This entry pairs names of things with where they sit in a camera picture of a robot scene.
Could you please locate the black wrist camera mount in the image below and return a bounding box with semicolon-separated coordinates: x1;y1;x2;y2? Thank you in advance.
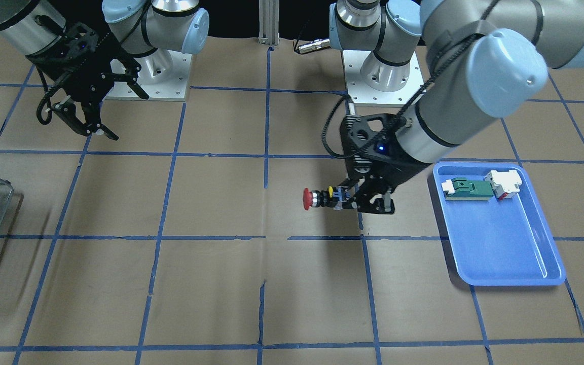
339;113;401;178

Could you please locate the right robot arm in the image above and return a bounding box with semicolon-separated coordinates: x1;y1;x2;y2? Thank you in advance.
0;1;209;140

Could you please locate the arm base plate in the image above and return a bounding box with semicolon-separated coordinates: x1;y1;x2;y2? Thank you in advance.
342;50;423;107
102;51;192;101

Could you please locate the white circuit breaker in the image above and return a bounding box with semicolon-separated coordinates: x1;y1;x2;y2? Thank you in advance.
484;169;522;201

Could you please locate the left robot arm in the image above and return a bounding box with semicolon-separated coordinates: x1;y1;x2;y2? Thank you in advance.
303;1;584;214

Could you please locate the green terminal block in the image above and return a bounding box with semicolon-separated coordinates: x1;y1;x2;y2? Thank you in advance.
441;176;495;201

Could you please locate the blue plastic tray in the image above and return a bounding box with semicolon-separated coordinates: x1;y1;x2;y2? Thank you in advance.
432;161;566;286

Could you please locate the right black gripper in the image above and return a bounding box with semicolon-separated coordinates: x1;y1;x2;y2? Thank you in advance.
28;22;149;136

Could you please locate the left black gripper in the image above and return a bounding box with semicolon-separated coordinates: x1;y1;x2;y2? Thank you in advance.
334;153;424;215

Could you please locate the aluminium frame post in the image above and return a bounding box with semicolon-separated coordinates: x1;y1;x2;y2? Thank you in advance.
258;0;280;48

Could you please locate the red emergency stop button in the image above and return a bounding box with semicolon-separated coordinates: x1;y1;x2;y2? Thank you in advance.
302;186;334;210

